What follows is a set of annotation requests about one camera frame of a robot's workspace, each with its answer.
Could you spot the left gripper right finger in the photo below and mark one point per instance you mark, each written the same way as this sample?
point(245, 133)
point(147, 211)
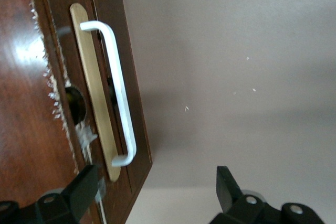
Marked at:
point(228, 192)

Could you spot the dark brown wooden cabinet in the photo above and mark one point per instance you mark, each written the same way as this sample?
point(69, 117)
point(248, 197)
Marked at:
point(15, 103)

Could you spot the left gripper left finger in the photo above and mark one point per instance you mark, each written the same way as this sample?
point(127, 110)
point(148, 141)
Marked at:
point(78, 192)

